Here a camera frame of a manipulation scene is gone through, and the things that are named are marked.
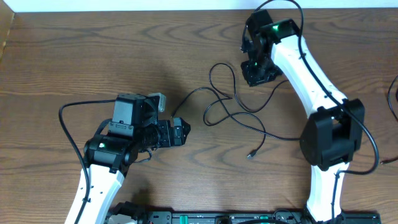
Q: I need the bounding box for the brown cardboard panel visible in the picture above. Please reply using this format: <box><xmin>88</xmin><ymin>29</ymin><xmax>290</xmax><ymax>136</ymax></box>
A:
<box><xmin>0</xmin><ymin>0</ymin><xmax>15</xmax><ymax>57</ymax></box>

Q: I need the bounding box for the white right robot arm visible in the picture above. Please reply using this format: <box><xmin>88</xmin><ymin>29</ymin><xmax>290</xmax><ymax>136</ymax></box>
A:
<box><xmin>241</xmin><ymin>10</ymin><xmax>364</xmax><ymax>223</ymax></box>

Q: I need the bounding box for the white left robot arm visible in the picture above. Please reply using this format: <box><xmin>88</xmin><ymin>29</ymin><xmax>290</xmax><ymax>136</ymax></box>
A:
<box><xmin>65</xmin><ymin>93</ymin><xmax>191</xmax><ymax>223</ymax></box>

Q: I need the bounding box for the black right camera cable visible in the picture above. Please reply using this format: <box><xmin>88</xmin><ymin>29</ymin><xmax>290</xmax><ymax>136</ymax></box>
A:
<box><xmin>253</xmin><ymin>0</ymin><xmax>381</xmax><ymax>223</ymax></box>

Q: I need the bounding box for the black left camera cable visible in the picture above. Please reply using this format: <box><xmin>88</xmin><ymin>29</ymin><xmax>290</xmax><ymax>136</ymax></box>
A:
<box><xmin>58</xmin><ymin>99</ymin><xmax>118</xmax><ymax>224</ymax></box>

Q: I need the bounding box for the black camera cable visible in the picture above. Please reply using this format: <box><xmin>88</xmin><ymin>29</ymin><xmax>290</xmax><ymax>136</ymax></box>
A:
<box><xmin>58</xmin><ymin>99</ymin><xmax>118</xmax><ymax>224</ymax></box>
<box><xmin>253</xmin><ymin>0</ymin><xmax>381</xmax><ymax>223</ymax></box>

